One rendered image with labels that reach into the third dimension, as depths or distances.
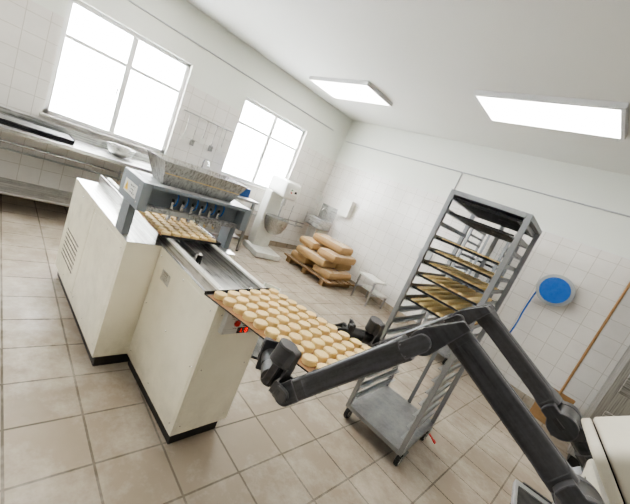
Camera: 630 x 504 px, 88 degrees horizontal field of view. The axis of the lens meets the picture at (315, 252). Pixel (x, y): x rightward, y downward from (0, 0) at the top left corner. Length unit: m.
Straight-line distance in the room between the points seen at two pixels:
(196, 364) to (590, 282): 4.54
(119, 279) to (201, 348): 0.70
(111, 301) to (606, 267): 4.99
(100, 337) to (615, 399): 4.16
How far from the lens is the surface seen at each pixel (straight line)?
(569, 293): 5.00
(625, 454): 0.99
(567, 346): 5.17
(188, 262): 1.85
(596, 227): 5.22
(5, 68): 5.11
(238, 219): 2.34
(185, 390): 1.84
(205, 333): 1.66
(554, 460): 0.84
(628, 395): 4.15
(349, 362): 0.84
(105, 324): 2.29
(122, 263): 2.11
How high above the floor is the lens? 1.52
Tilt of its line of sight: 11 degrees down
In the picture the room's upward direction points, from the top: 23 degrees clockwise
